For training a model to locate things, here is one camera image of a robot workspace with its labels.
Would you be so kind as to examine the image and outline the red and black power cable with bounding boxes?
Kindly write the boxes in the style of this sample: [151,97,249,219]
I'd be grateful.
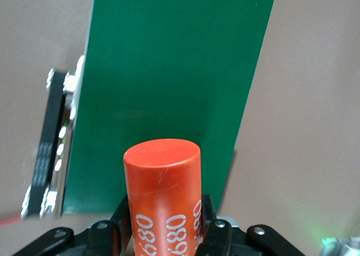
[0,214,23,226]

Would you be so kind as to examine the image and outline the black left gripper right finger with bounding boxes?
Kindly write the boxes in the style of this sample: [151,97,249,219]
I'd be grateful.
[195,194,306,256]

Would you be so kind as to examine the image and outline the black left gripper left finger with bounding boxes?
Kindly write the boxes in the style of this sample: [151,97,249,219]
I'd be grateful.
[12,194,134,256]

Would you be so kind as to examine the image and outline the green conveyor belt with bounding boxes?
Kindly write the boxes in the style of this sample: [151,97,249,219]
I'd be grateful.
[21,0,279,220]

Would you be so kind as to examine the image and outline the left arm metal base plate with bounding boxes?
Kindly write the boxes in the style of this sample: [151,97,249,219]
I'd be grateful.
[320,236,360,256]

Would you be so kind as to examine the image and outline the orange 4680 battery cylinder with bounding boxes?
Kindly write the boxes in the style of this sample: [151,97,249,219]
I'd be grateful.
[123,138,203,256]

